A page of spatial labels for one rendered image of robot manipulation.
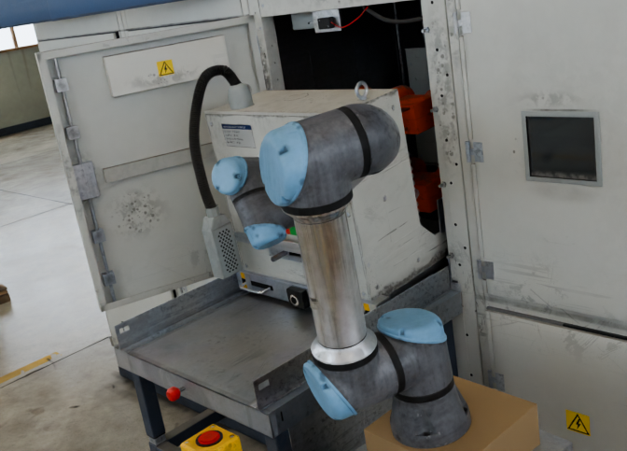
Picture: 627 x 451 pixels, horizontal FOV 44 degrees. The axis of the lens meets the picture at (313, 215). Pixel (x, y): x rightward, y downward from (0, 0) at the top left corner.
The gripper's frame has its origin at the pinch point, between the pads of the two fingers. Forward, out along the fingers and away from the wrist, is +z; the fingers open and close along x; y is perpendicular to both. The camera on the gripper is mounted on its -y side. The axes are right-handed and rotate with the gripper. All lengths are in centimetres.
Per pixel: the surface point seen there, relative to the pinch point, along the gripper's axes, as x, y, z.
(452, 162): 2.3, 26.5, 24.6
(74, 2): 53, -93, 14
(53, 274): -71, -331, 203
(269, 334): -40.6, -13.5, 2.1
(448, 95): 18.1, 27.4, 19.9
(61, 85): 24, -68, -14
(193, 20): 48, -65, 37
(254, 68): 31, -40, 34
